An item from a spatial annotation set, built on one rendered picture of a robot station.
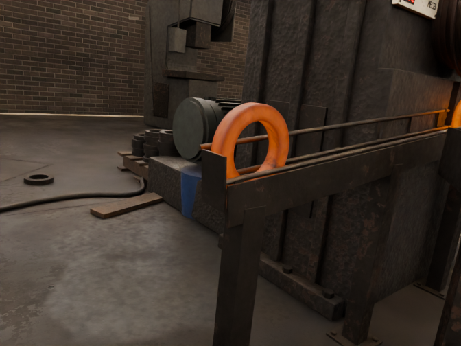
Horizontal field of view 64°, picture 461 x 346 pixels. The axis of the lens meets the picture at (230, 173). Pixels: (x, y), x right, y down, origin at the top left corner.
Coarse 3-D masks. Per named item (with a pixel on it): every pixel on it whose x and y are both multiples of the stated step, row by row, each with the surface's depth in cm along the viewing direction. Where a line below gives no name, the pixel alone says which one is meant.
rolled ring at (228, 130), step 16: (240, 112) 69; (256, 112) 71; (272, 112) 73; (224, 128) 68; (240, 128) 69; (272, 128) 75; (224, 144) 68; (272, 144) 78; (288, 144) 79; (272, 160) 78
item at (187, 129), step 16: (176, 112) 226; (192, 112) 213; (208, 112) 208; (224, 112) 214; (176, 128) 228; (192, 128) 214; (208, 128) 206; (176, 144) 229; (192, 144) 216; (160, 160) 243; (176, 160) 247; (192, 160) 220; (160, 176) 240; (176, 176) 224; (160, 192) 241; (176, 192) 225; (176, 208) 227; (208, 208) 200; (208, 224) 201
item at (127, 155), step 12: (156, 132) 275; (168, 132) 266; (132, 144) 297; (144, 144) 278; (156, 144) 275; (168, 144) 254; (132, 156) 296; (144, 156) 285; (156, 156) 277; (180, 156) 261; (120, 168) 305; (132, 168) 297; (144, 168) 267; (144, 180) 279
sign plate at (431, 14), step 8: (392, 0) 112; (400, 0) 111; (408, 0) 113; (416, 0) 117; (424, 0) 120; (432, 0) 123; (408, 8) 116; (416, 8) 118; (424, 8) 121; (432, 8) 124; (424, 16) 125; (432, 16) 126
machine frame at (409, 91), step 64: (256, 0) 156; (320, 0) 131; (384, 0) 113; (256, 64) 154; (320, 64) 133; (384, 64) 118; (256, 128) 159; (384, 128) 117; (320, 256) 137; (384, 256) 139
